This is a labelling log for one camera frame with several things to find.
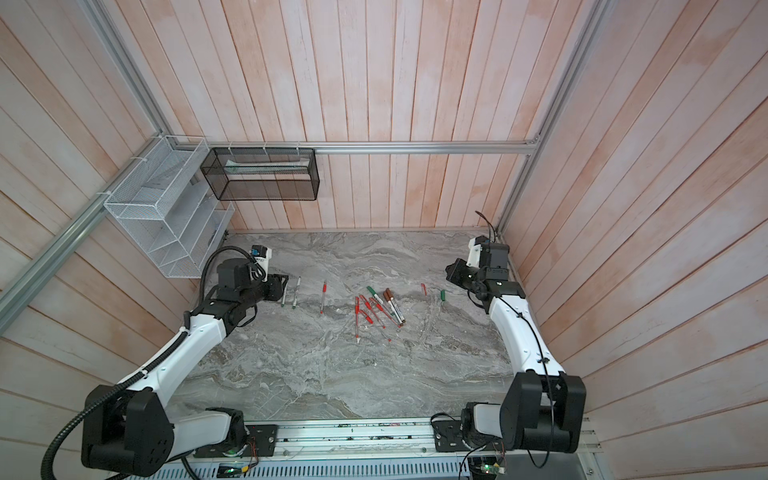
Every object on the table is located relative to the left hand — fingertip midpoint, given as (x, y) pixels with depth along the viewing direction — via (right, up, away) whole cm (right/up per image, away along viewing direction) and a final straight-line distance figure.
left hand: (282, 280), depth 85 cm
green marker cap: (+50, -6, +16) cm, 53 cm away
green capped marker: (0, -6, +16) cm, 17 cm away
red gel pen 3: (+27, -12, +12) cm, 32 cm away
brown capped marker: (+34, -9, +13) cm, 37 cm away
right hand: (+48, +4, -1) cm, 49 cm away
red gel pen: (+9, -5, +16) cm, 20 cm away
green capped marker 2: (+29, -8, +15) cm, 33 cm away
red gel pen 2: (+21, -10, +13) cm, 27 cm away
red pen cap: (+45, -4, +19) cm, 49 cm away
